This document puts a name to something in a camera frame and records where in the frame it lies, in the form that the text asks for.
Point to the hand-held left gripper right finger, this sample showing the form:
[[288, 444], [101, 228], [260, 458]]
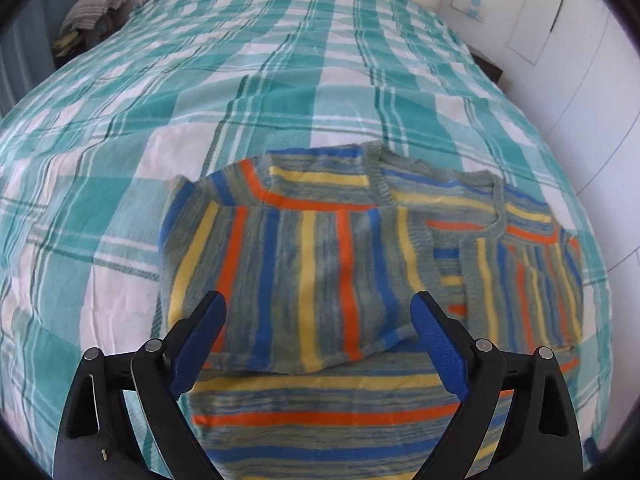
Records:
[[442, 345]]

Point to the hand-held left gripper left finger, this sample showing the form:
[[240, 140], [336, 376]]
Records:
[[197, 340]]

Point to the striped knit sweater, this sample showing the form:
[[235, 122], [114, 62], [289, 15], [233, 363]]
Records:
[[310, 260]]

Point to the pile of clothes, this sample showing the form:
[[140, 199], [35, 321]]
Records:
[[95, 5]]

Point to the teal plaid bed blanket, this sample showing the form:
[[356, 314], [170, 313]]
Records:
[[200, 60]]

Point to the dark wooden nightstand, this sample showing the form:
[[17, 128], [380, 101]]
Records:
[[490, 67]]

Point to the white wardrobe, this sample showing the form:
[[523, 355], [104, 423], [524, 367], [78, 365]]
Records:
[[575, 60]]

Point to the teal curtain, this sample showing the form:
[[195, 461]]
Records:
[[35, 60]]

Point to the white wall socket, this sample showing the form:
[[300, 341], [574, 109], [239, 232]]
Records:
[[470, 7]]

